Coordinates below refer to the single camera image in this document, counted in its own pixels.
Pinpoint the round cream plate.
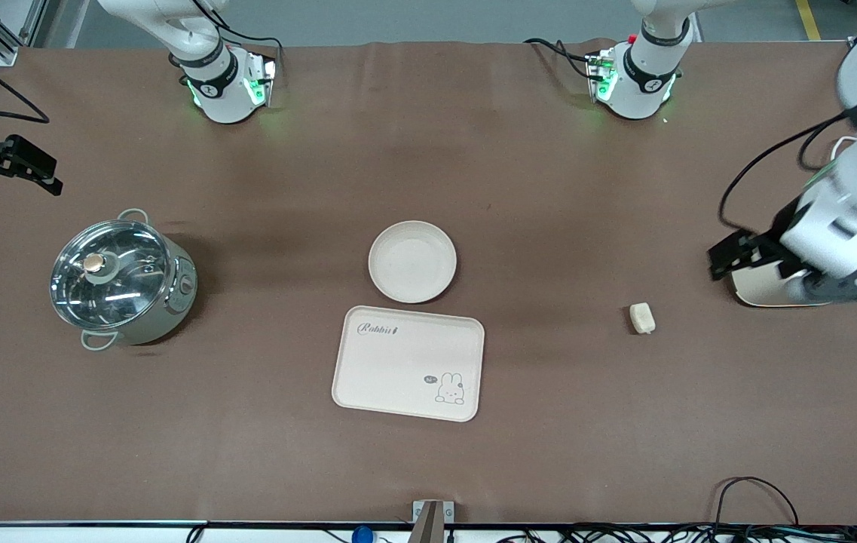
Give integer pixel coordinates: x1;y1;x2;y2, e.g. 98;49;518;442
367;220;458;305

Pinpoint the black base cable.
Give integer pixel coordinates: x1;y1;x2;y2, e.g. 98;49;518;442
524;37;596;81
187;0;283;61

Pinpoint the glass pot lid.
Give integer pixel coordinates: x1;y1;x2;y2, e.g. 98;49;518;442
50;219;171;330

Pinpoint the white steamed bun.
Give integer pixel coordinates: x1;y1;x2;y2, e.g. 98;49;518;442
629;302;657;336

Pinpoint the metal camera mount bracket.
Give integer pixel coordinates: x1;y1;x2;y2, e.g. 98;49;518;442
412;500;455;543

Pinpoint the black cable bundle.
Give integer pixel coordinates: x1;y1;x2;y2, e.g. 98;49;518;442
496;523;857;543

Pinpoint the cream rabbit print tray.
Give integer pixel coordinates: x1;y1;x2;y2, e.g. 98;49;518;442
331;305;485;423

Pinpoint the black right base cable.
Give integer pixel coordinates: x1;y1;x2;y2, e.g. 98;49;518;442
187;0;283;61

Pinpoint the white toaster cable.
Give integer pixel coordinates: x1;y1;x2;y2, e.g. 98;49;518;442
813;136;857;182

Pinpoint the yellow floor tape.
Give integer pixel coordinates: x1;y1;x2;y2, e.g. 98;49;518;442
795;0;823;42

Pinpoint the black looped cable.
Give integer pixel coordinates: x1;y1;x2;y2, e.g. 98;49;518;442
713;476;800;529

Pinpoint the black left base cable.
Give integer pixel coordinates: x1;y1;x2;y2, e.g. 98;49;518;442
524;37;596;81

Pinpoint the brown table cloth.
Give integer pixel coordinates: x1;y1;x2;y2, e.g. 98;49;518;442
0;38;857;526

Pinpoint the cream two-slot toaster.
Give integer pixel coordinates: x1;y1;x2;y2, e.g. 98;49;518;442
730;247;857;308

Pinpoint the pale green electric pot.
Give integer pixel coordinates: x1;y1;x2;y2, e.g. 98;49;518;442
49;208;198;352

